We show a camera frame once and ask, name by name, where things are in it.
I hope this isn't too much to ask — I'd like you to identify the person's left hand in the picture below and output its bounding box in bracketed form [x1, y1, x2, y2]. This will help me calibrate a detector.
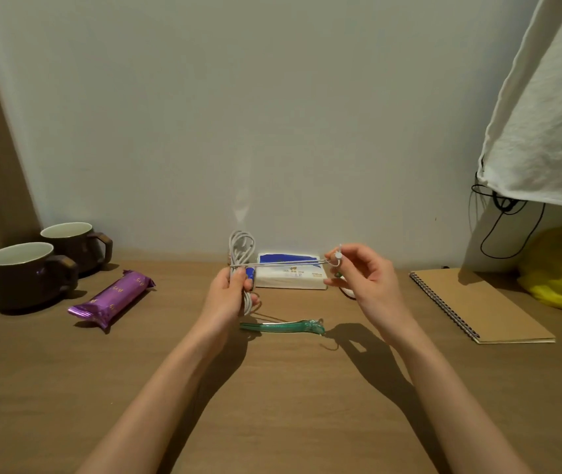
[201, 266, 262, 344]

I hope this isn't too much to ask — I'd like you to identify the person's right hand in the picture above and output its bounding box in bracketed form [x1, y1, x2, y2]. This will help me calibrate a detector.
[324, 243, 415, 346]

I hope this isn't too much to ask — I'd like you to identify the white usb cable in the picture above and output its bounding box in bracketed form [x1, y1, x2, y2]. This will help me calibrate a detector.
[226, 229, 257, 317]

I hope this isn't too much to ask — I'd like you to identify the green toothbrush packet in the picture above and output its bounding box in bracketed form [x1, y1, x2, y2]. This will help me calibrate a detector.
[239, 318, 326, 336]

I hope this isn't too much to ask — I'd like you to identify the short white cord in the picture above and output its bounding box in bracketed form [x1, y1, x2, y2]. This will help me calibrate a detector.
[229, 244, 343, 270]

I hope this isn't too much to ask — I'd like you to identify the purple snack wrapper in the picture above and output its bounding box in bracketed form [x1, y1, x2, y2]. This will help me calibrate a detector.
[67, 269, 157, 330]

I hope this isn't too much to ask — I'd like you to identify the brown spiral notebook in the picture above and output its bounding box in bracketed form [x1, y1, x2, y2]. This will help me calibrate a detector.
[409, 267, 557, 345]

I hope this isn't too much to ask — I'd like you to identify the brown mug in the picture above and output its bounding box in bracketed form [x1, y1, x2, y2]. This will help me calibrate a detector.
[39, 221, 114, 277]
[0, 241, 79, 314]

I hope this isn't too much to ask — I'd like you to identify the person's right forearm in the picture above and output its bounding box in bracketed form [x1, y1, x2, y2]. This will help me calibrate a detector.
[384, 325, 534, 474]

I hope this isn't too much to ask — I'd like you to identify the person's left forearm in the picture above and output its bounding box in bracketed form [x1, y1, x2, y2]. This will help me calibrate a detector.
[75, 325, 235, 474]

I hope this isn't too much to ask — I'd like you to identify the blue white tissue pack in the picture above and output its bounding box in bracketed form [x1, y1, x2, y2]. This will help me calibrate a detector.
[253, 251, 329, 291]

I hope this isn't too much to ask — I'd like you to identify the white hanging cloth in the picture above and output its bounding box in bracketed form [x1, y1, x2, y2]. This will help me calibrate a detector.
[476, 0, 562, 211]

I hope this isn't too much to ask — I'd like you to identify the black wire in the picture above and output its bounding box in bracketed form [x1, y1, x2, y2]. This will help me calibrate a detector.
[470, 170, 548, 260]

